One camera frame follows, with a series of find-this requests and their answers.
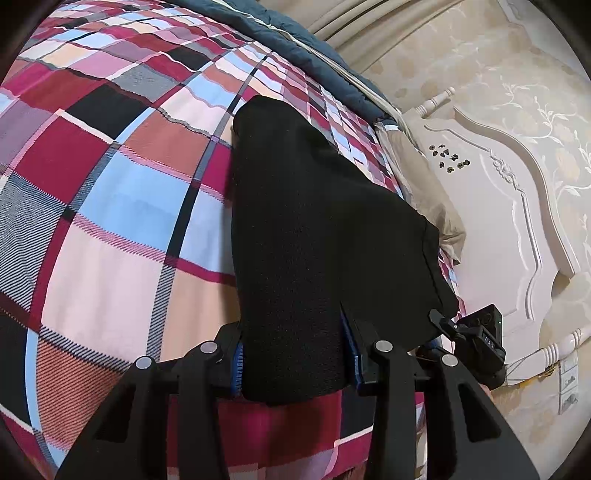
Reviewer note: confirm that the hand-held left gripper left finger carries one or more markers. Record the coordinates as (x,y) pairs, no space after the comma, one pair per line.
(236,364)

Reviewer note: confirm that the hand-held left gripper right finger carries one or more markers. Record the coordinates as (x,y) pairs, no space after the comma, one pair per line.
(352,355)

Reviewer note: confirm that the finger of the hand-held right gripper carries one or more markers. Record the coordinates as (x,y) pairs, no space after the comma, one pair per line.
(442,322)

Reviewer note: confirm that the black pants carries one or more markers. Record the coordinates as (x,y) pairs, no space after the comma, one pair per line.
(314,230)

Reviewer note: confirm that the white bedside table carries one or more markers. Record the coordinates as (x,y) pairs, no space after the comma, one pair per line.
(565,350)

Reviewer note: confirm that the white carved headboard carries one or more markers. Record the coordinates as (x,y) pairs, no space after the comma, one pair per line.
(498,221)

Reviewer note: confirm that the beige pillow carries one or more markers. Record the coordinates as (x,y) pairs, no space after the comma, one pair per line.
(429,203)

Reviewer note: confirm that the plaid bed sheet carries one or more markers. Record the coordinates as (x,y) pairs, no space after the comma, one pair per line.
(92,207)

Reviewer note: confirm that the cream ridged panel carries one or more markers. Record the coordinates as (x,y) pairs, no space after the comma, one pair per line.
(332,23)

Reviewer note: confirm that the blue quilt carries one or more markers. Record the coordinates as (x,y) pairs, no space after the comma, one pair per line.
(286,41)

